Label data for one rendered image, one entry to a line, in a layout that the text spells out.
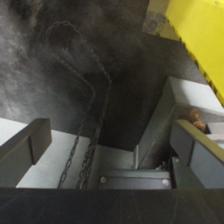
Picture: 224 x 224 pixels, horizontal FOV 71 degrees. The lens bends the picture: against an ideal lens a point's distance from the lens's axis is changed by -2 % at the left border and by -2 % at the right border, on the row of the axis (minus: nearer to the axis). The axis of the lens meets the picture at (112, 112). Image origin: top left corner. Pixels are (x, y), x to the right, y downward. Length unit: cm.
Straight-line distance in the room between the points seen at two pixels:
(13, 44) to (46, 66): 17
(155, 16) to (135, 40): 12
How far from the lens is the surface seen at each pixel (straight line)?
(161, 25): 71
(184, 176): 45
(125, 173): 51
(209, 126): 60
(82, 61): 81
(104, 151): 115
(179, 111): 56
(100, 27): 74
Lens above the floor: 71
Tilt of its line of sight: 49 degrees down
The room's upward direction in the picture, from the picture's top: 169 degrees counter-clockwise
